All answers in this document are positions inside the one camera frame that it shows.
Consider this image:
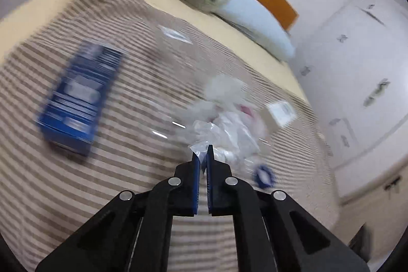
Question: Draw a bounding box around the white carton box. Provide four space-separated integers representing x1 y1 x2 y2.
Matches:
266 100 296 129

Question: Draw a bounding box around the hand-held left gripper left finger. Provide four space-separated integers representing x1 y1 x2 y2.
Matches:
34 152 201 272

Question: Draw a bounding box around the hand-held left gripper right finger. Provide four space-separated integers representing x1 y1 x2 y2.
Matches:
206 145 370 272

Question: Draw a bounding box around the checkered blanket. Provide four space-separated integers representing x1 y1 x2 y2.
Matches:
0 0 340 272

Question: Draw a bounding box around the clear plastic bag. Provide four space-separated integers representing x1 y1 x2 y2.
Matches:
188 111 263 164

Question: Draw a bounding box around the white wardrobe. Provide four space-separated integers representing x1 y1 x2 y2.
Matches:
287 0 408 206

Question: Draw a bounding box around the blue white wrapper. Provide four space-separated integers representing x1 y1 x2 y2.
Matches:
252 163 275 189

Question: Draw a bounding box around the green hanging ornament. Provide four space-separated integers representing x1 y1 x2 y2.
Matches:
363 78 391 108

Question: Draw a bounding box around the light blue pillow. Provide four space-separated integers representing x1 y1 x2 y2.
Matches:
212 0 297 61

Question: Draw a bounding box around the blue carton box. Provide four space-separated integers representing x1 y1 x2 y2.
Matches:
35 41 127 158

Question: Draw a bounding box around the white crumpled tissue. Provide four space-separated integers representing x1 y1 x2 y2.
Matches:
203 74 247 104

